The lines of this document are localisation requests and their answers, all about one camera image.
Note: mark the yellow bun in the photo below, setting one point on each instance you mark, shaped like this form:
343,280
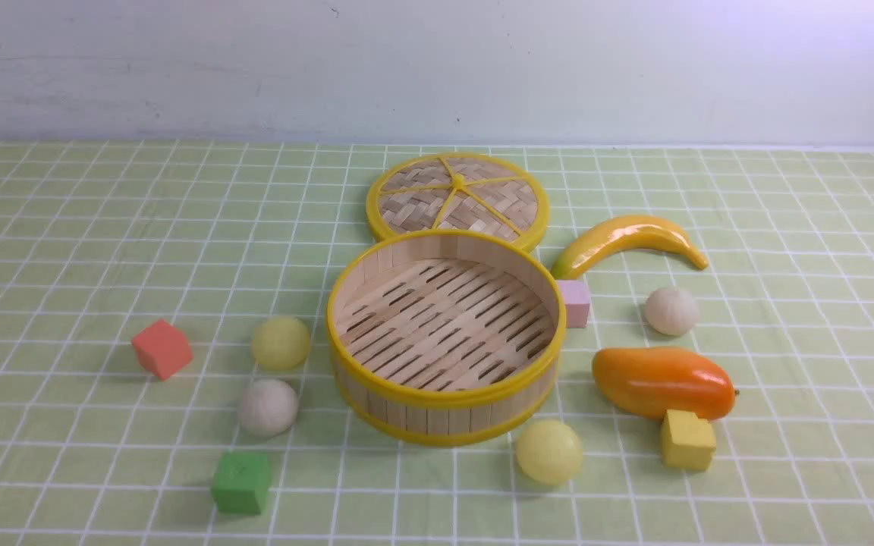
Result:
281,343
549,452

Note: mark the yellow bun front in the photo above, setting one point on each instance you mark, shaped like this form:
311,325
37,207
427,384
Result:
549,452

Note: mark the white bun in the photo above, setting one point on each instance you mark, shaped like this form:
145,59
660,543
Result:
268,407
671,310

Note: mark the bamboo steamer tray yellow rim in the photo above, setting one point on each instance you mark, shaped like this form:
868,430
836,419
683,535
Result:
445,338

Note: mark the woven bamboo steamer lid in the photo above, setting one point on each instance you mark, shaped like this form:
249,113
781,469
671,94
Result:
459,191

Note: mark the pink cube block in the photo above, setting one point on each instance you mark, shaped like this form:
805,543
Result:
577,301

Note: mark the yellow toy banana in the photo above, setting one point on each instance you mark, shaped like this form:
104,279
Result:
624,233

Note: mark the orange toy mango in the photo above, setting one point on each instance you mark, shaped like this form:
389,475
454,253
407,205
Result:
649,381

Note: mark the red cube block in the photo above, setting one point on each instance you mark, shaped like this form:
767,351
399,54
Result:
162,349

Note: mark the green cube block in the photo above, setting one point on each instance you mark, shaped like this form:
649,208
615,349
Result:
241,482

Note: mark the yellow cube block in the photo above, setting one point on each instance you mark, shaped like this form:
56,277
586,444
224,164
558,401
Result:
687,441

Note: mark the green checkered tablecloth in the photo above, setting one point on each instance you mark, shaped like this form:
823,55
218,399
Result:
99,240

